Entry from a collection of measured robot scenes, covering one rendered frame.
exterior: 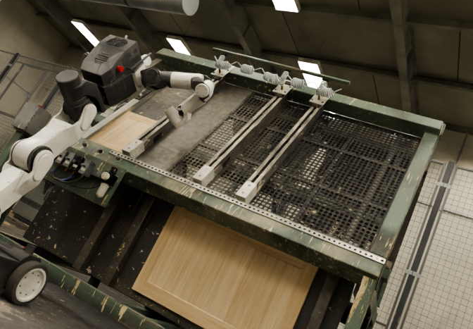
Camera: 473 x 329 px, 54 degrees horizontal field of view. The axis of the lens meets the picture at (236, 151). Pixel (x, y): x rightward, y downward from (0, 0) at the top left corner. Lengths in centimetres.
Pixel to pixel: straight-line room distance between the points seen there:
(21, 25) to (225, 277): 1029
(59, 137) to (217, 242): 100
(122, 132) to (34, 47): 946
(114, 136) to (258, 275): 128
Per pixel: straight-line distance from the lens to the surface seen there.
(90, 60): 264
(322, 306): 238
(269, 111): 308
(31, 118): 298
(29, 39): 1232
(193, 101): 256
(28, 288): 241
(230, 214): 236
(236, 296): 251
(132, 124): 314
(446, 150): 785
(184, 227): 269
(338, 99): 320
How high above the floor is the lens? 44
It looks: 16 degrees up
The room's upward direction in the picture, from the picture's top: 27 degrees clockwise
